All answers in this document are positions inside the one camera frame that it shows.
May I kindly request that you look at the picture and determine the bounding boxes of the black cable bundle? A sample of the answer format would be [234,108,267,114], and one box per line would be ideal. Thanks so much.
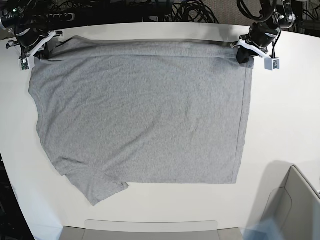
[172,0,221,24]

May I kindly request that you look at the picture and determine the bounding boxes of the grey chair front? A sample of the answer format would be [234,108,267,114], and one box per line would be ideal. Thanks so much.
[59,219,243,240]

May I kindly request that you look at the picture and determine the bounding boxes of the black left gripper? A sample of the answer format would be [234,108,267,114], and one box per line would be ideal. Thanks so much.
[236,22,280,64]

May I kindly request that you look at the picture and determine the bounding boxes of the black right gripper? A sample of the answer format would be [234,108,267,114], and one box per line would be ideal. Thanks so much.
[15,26,49,54]

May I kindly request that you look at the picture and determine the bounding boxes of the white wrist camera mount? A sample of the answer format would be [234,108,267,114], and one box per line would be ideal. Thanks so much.
[6,30,63,71]
[230,39,280,71]

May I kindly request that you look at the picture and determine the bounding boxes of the grey T-shirt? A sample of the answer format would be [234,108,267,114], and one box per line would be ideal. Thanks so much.
[28,37,254,205]

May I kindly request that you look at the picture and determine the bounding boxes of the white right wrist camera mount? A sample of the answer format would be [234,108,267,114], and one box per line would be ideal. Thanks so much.
[6,30,63,71]

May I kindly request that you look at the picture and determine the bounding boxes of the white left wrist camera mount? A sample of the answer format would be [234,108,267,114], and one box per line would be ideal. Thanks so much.
[230,39,280,71]

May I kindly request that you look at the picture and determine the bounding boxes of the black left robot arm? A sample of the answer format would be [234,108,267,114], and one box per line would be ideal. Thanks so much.
[232,0,296,70]

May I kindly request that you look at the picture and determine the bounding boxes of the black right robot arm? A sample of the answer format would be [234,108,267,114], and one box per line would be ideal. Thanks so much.
[0,9,49,54]

